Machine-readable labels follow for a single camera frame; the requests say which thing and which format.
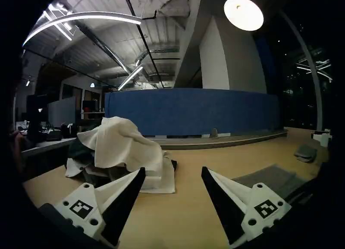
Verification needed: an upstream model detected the heap of white towels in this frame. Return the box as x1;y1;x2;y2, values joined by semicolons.
65;116;178;195

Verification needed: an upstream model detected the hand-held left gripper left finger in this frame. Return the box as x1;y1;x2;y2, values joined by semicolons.
39;167;147;247

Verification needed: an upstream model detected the grey desk screen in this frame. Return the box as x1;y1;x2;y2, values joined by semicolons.
48;96;77;132

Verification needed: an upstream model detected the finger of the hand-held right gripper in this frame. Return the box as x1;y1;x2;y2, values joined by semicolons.
310;129;332;148

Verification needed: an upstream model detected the blue desk screen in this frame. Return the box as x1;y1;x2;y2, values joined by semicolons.
104;88;287;150

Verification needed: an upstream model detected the grey office desk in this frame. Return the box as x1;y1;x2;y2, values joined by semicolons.
21;136;79;154

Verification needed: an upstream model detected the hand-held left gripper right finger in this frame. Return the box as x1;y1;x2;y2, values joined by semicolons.
201;166;293;246

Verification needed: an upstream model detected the black towel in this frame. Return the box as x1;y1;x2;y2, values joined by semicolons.
231;164;308;200

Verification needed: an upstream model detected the stack of black towels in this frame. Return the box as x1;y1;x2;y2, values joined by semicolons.
293;143;319;164

